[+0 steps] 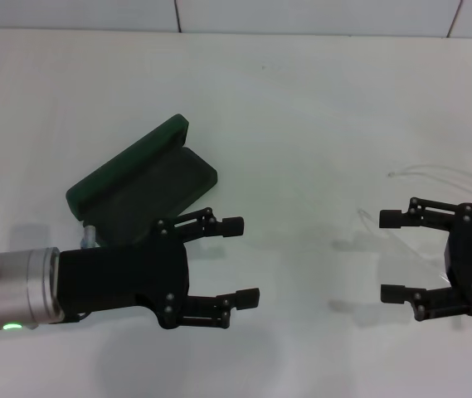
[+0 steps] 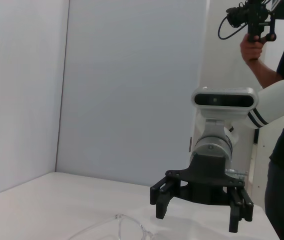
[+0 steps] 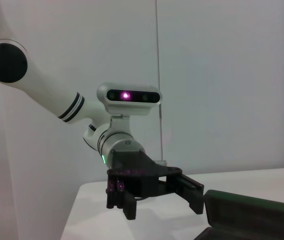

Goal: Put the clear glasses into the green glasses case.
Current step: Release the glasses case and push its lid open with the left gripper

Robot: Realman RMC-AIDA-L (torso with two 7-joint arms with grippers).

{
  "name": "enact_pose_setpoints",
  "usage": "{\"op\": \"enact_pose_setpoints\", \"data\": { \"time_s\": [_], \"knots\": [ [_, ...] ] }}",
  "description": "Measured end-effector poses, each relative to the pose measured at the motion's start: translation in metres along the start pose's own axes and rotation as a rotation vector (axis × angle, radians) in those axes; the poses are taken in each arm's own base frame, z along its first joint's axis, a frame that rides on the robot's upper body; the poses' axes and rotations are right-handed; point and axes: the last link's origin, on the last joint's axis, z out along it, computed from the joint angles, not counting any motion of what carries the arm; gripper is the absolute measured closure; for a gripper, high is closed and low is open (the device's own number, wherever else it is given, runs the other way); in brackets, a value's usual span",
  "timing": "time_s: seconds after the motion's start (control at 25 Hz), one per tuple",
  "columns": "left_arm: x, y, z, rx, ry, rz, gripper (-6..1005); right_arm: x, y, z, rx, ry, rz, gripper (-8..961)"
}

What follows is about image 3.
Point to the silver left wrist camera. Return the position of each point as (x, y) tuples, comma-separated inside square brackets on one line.
[(129, 97)]

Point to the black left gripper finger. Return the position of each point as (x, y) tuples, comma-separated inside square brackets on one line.
[(129, 205), (189, 192)]

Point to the green glasses case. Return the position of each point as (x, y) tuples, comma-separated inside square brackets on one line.
[(244, 215)]

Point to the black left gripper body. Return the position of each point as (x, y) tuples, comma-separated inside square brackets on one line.
[(134, 170)]

